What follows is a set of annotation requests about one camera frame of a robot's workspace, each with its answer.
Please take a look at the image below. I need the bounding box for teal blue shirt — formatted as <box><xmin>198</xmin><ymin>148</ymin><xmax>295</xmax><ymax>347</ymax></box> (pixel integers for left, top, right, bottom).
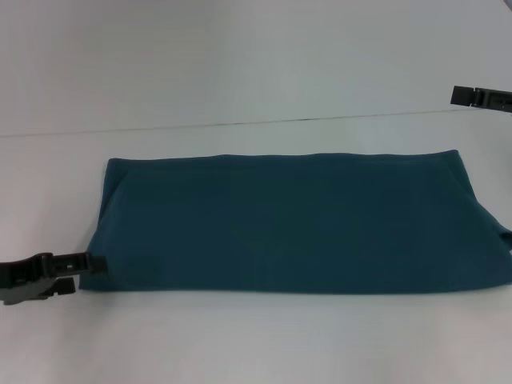
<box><xmin>78</xmin><ymin>149</ymin><xmax>512</xmax><ymax>297</ymax></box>

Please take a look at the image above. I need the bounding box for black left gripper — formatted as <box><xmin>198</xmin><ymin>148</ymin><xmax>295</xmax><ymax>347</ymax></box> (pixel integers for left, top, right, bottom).
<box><xmin>0</xmin><ymin>251</ymin><xmax>109</xmax><ymax>306</ymax></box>

